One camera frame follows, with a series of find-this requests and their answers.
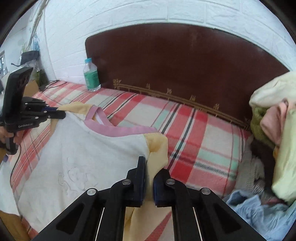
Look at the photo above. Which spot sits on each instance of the pale green cream garment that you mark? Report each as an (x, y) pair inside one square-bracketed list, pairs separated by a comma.
[(270, 94)]

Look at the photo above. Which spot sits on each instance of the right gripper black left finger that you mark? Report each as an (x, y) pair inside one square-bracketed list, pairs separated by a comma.
[(99, 215)]

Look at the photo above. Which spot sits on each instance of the dark brown wooden headboard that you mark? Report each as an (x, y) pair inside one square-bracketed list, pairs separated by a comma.
[(211, 70)]

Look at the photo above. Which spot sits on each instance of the olive green garment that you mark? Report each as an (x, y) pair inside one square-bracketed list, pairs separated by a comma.
[(257, 115)]

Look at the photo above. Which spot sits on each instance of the person left hand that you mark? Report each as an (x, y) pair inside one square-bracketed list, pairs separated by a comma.
[(16, 136)]

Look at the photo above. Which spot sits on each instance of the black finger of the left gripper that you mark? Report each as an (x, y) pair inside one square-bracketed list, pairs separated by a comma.
[(56, 114), (48, 108)]

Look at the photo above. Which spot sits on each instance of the cardboard box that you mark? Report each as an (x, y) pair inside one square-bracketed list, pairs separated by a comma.
[(31, 89)]

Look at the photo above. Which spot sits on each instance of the red plaid bed sheet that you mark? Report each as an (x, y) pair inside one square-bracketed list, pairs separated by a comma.
[(203, 151)]

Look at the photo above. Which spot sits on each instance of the light blue knit sweater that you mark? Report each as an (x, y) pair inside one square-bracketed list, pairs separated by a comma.
[(271, 221)]

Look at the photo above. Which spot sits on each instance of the pink garment in pile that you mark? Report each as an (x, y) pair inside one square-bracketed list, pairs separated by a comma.
[(273, 121)]

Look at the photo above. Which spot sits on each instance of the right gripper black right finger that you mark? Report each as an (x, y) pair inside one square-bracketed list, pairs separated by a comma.
[(199, 214)]

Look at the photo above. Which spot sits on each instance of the clear plastic water bottle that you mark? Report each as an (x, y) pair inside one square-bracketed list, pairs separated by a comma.
[(91, 76)]

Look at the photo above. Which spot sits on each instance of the white yellow pink-collar shirt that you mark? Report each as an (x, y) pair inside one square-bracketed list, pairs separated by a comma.
[(86, 150)]

